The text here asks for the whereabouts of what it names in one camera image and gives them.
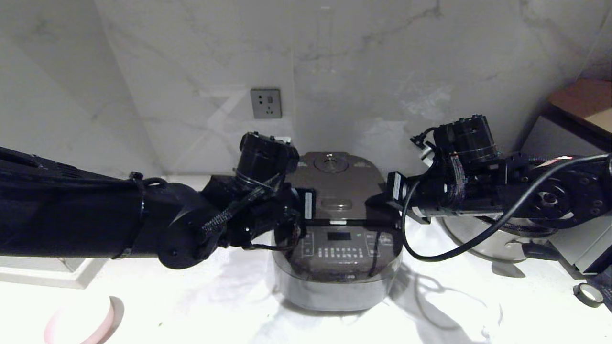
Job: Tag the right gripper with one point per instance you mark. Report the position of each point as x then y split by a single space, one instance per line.
430 196

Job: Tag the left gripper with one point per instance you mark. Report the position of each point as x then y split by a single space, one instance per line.
291 210

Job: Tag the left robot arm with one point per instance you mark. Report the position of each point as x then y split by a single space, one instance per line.
71 215

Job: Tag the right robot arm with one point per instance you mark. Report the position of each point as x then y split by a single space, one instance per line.
550 196

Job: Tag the brown rice cooker lid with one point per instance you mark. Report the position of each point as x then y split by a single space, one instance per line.
342 186

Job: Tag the grey rice cooker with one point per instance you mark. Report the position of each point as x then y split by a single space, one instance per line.
334 286

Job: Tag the pink bowl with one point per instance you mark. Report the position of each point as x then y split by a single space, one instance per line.
107 317

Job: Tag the grey box appliance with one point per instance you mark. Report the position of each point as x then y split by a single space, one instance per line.
573 248

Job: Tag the black tape roll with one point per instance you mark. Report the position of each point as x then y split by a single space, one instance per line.
581 297

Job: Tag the white flat board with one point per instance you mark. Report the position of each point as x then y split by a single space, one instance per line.
48 274

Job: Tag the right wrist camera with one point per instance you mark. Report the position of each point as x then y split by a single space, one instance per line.
423 145

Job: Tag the grey wall socket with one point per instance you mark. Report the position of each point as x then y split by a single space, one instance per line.
266 103

